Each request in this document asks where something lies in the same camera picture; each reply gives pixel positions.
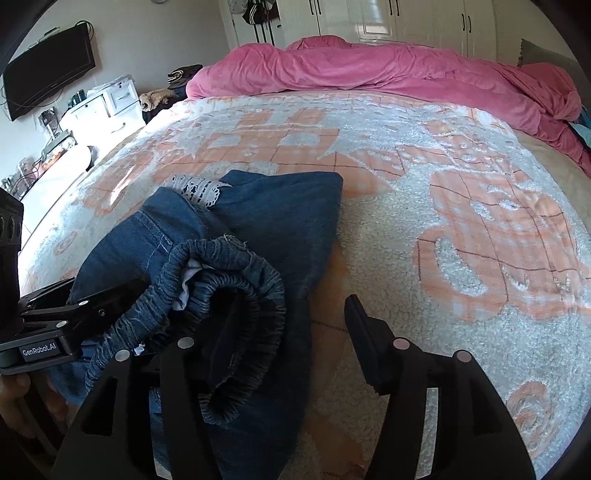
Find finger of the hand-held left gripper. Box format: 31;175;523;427
18;277;77;313
21;285;137;332

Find white wardrobe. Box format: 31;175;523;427
222;0;522;63

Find peach and white fleece blanket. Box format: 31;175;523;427
16;90;591;480

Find black wall television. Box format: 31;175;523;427
2;25;96;121

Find person's left hand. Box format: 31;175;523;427
0;369;71;439

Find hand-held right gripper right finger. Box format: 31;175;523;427
344;294;533;480

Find pink duvet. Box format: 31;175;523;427
185;34;591;178

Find grey pillow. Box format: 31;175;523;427
519;39;583;93

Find white drawer cabinet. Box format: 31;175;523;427
62;83;146;139

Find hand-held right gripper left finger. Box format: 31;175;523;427
55;337;219;480

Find hanging black and white bags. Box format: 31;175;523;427
242;0;280;26

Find dark folded clothes stack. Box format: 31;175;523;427
167;65;204;89

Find light blue cloth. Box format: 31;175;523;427
571;111;591;145

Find beige clothing pile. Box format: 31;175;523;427
140;89;178;112

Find blue denim pants with lace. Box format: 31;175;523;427
46;170;345;480

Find white desk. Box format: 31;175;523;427
21;143;95;241

